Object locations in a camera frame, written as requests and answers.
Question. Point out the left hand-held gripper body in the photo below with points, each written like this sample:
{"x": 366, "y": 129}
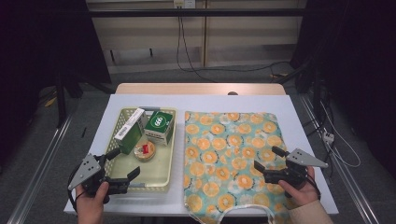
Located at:
{"x": 84, "y": 172}

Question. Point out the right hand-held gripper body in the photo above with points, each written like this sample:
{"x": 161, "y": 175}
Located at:
{"x": 292, "y": 174}

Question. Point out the cream plastic basket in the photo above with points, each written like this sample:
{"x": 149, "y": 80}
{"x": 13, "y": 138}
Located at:
{"x": 149, "y": 169}

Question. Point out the tall green white box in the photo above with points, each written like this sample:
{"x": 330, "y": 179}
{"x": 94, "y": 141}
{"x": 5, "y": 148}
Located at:
{"x": 132, "y": 130}

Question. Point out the orange print cloth bag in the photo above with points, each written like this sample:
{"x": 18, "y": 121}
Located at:
{"x": 224, "y": 140}

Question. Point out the green cube box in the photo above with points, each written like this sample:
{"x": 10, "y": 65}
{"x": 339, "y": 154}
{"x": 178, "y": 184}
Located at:
{"x": 159, "y": 123}

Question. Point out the person's right hand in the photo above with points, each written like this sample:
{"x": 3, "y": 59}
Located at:
{"x": 303, "y": 193}

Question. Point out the person's left hand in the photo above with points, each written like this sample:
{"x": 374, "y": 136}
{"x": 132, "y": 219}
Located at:
{"x": 91, "y": 203}

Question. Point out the white power strip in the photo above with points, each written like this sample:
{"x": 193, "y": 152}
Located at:
{"x": 328, "y": 137}

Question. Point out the black metal stand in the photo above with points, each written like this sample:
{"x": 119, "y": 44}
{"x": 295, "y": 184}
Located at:
{"x": 61, "y": 102}
{"x": 316, "y": 90}

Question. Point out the dark curtain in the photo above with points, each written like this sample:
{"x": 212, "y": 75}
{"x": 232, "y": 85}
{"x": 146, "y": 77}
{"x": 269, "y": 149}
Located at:
{"x": 40, "y": 40}
{"x": 358, "y": 62}

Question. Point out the black horizontal bar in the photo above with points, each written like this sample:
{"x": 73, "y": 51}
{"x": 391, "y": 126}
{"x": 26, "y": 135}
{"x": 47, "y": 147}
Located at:
{"x": 193, "y": 12}

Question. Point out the metal floor rail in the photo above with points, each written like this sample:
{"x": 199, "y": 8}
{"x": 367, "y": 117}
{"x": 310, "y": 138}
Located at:
{"x": 40, "y": 168}
{"x": 351, "y": 189}

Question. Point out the white wall socket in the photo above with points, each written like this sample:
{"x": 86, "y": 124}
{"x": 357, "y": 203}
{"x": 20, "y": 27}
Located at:
{"x": 184, "y": 3}

